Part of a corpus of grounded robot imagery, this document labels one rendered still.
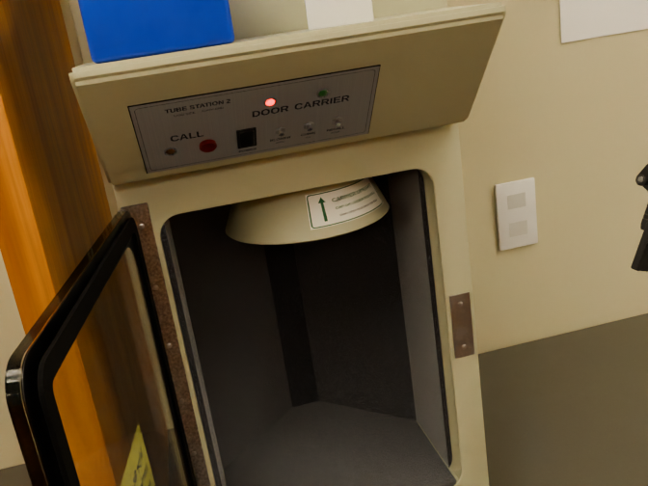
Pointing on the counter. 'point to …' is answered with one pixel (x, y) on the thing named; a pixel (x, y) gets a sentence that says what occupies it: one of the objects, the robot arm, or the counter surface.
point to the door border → (48, 346)
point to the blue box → (153, 27)
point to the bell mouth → (308, 214)
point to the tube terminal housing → (296, 162)
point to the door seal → (58, 349)
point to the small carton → (337, 13)
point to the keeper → (462, 325)
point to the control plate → (255, 118)
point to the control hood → (417, 42)
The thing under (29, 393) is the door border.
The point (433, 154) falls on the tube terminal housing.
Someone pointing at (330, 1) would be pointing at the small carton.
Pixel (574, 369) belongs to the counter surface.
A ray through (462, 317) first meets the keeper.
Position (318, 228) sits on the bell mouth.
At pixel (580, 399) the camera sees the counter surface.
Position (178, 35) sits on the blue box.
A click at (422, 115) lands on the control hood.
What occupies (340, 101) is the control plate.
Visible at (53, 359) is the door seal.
